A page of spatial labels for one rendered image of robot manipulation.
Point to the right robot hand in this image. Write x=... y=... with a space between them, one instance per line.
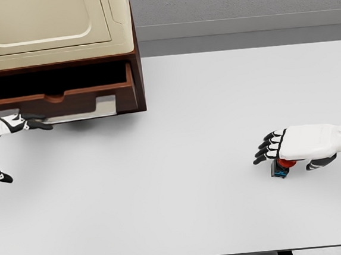
x=309 y=140

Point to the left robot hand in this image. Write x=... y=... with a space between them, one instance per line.
x=14 y=123

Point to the red button black switch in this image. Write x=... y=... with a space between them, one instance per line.
x=282 y=168

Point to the brown wooden drawer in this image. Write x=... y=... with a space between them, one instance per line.
x=75 y=98

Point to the cream and brown cabinet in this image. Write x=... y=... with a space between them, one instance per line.
x=59 y=21

